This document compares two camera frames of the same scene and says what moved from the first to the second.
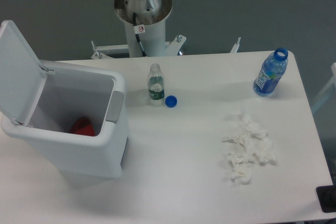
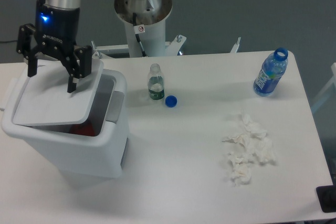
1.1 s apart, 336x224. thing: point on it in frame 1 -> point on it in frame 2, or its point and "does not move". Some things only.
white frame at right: (333, 67) does not move
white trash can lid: (22, 76) -> (45, 100)
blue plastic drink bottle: (273, 65) does not move
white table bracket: (235, 47) does not move
